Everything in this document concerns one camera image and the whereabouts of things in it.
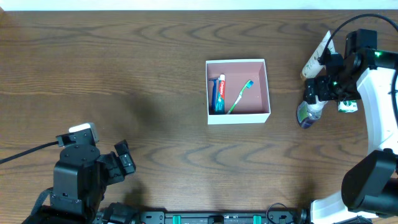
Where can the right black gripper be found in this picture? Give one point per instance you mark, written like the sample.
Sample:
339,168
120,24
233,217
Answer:
311,91

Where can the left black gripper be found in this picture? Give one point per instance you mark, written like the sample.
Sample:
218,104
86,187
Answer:
123,158

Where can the clear pump soap bottle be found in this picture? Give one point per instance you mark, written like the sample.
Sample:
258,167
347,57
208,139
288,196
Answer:
308,114

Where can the green white toothbrush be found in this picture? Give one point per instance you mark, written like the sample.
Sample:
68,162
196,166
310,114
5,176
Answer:
247,85

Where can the blue disposable razor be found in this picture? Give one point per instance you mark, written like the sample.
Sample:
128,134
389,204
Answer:
214,92

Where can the red green toothpaste tube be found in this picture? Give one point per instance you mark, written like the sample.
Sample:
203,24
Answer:
219,107

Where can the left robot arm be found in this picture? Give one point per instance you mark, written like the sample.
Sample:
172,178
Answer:
80,179

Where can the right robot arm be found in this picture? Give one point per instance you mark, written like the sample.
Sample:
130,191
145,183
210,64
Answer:
369,189

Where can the green soap bar package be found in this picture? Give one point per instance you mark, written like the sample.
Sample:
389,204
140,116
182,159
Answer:
348,106

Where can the white botanical lotion tube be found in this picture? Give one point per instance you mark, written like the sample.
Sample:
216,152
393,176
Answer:
312,68

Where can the white cardboard box pink interior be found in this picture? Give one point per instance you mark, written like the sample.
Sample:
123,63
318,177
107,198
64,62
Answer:
254,106

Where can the black mounting rail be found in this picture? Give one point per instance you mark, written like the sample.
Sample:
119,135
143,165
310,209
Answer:
277,216

